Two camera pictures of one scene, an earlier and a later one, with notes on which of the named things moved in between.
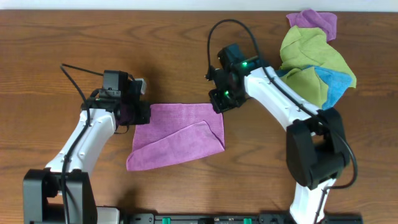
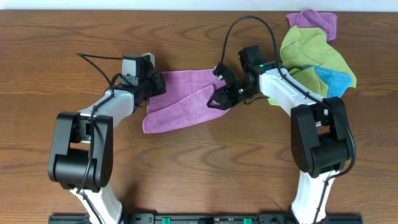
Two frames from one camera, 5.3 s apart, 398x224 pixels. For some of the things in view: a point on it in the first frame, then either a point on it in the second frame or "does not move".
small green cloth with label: x=307 y=85 does not move
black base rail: x=234 y=218 does not move
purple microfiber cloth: x=176 y=132 -> x=183 y=102
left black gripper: x=145 y=115 -> x=160 y=80
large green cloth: x=305 y=47 does not move
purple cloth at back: x=310 y=18 does not move
